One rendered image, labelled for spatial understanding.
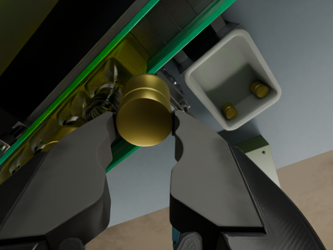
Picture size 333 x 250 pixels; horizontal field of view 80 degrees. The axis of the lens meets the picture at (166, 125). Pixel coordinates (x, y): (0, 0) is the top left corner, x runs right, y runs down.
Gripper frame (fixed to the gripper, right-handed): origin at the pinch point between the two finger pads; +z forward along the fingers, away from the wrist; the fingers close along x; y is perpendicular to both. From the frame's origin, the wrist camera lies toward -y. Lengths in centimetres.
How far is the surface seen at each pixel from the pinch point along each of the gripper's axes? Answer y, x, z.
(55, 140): 5.0, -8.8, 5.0
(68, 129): 5.0, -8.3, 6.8
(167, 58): 1.4, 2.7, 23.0
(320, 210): 184, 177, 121
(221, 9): -5.6, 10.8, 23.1
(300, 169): 122, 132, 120
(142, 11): -5.3, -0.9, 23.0
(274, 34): 0, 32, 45
